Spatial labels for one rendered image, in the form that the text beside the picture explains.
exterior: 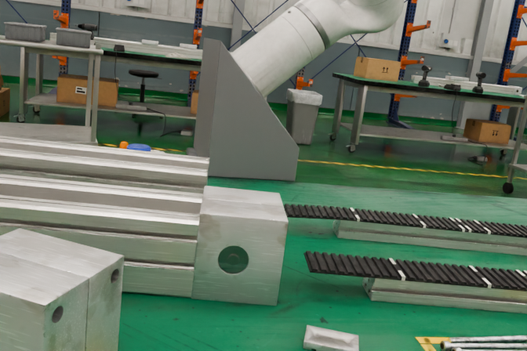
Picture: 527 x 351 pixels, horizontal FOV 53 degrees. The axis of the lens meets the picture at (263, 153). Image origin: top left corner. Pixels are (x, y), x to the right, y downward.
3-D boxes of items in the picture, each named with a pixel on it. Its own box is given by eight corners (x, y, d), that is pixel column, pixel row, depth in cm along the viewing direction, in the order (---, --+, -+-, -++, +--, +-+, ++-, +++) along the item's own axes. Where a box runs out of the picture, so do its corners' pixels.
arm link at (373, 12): (284, -2, 115) (369, -68, 116) (310, 53, 129) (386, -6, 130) (314, 21, 107) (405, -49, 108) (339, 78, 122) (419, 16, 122)
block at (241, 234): (268, 258, 68) (278, 186, 66) (276, 306, 56) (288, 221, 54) (198, 251, 67) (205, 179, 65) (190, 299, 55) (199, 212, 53)
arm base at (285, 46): (212, 47, 123) (274, -1, 123) (260, 112, 126) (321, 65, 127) (217, 42, 104) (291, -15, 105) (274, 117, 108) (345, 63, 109)
